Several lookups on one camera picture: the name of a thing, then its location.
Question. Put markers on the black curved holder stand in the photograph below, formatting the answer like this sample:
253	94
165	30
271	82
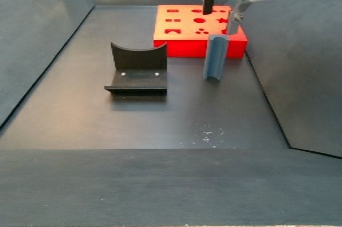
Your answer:
140	70

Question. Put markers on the blue arch object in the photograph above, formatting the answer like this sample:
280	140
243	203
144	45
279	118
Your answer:
215	56

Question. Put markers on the red shape sorting board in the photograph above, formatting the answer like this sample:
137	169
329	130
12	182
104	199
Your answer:
183	28

